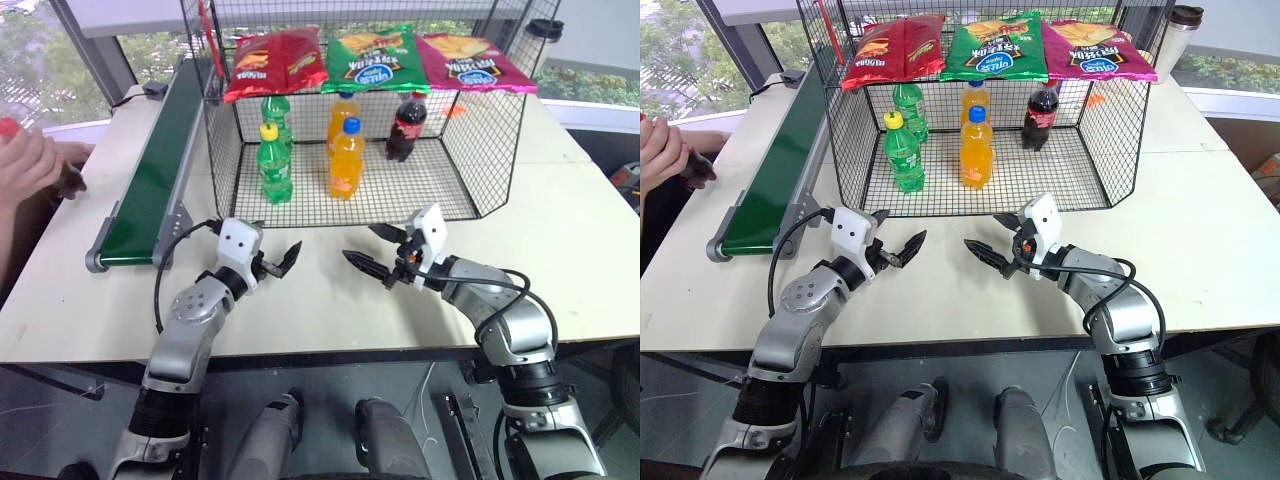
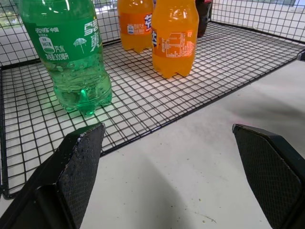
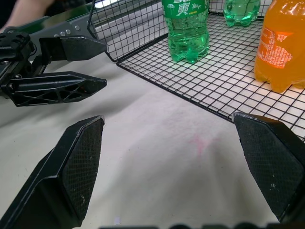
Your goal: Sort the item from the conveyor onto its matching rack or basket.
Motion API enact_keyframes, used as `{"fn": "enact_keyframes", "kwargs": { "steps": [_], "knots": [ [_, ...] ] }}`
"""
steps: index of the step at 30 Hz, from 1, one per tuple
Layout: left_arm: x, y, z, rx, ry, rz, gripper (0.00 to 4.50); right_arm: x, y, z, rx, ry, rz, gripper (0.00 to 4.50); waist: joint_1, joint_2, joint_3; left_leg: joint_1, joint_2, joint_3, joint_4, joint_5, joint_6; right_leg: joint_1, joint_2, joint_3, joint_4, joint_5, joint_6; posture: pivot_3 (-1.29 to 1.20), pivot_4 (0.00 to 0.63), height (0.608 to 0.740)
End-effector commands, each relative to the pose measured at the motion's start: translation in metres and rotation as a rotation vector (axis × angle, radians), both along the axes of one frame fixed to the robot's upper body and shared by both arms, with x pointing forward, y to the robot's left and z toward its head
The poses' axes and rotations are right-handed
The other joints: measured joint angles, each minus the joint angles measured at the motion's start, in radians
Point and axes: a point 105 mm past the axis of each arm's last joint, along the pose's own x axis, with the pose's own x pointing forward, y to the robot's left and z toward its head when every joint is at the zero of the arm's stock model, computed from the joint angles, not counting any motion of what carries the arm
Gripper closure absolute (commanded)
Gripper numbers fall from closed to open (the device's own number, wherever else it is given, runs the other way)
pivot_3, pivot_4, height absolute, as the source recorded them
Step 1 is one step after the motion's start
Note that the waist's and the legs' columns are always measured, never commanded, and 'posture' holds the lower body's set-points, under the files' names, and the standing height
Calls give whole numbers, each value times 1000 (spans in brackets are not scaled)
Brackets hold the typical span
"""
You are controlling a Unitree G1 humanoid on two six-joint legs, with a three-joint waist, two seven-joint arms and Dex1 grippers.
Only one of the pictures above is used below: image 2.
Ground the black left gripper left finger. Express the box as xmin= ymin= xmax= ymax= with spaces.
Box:
xmin=0 ymin=123 xmax=106 ymax=229

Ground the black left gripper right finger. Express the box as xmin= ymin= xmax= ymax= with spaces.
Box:
xmin=232 ymin=124 xmax=305 ymax=229

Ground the green soda bottle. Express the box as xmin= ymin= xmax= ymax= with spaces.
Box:
xmin=18 ymin=0 xmax=113 ymax=116

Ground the orange soda bottle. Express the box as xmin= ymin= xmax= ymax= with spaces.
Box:
xmin=151 ymin=0 xmax=200 ymax=79
xmin=117 ymin=0 xmax=154 ymax=53

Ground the dark cola bottle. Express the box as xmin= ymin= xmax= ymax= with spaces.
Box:
xmin=194 ymin=0 xmax=213 ymax=39

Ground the black wire mesh rack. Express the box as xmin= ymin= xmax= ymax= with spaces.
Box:
xmin=0 ymin=0 xmax=305 ymax=200

